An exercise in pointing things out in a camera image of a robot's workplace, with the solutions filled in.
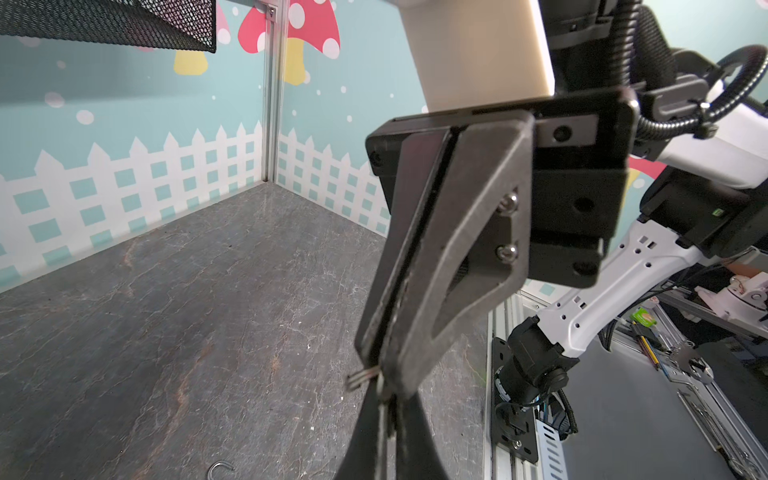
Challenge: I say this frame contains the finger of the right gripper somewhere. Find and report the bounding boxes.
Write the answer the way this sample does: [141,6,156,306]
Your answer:
[354,128,453,368]

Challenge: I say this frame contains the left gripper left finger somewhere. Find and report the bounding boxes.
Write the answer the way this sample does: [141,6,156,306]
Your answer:
[334,377,389,480]

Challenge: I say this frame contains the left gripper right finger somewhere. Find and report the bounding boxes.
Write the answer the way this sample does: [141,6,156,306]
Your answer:
[395,393,449,480]

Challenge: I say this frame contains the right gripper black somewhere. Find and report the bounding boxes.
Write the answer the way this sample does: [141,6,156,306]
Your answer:
[365,87,639,399]

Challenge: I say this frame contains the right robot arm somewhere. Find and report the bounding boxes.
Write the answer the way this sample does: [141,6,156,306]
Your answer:
[355,1,767,424]

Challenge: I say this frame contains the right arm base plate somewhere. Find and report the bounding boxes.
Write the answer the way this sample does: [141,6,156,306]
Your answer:
[489,337,539,464]

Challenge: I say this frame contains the white slotted cable duct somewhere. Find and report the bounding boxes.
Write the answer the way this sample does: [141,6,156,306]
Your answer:
[535,420,569,480]

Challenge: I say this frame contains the black wire mesh basket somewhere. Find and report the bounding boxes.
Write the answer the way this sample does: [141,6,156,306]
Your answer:
[1,0,217,53]

